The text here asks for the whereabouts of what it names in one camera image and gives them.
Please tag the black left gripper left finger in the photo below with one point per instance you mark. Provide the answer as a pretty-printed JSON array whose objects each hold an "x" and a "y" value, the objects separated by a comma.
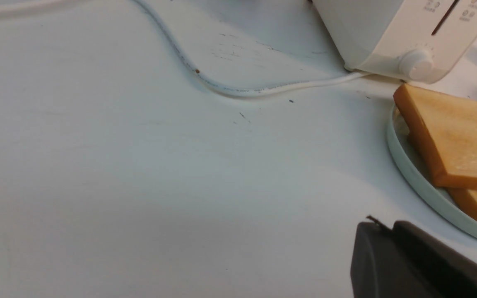
[{"x": 379, "y": 269}]

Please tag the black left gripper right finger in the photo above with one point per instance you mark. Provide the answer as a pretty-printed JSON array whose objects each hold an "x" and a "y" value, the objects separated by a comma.
[{"x": 448, "y": 272}]

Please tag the white toaster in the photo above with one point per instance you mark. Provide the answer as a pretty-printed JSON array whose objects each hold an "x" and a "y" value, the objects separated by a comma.
[{"x": 411, "y": 40}]

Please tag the pale green round plate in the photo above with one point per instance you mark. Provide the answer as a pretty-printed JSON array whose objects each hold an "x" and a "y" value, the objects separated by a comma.
[{"x": 414, "y": 171}]

